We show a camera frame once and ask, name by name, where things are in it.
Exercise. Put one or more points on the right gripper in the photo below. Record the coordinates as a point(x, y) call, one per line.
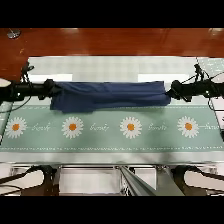
point(179, 90)

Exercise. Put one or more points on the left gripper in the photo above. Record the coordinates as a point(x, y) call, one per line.
point(49, 89)

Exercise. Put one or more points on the navy blue shirt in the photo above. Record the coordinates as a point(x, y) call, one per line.
point(110, 96)

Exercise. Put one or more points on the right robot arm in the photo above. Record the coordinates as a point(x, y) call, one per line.
point(210, 88)

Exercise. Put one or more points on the silver frame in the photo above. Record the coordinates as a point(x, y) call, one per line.
point(136, 181)

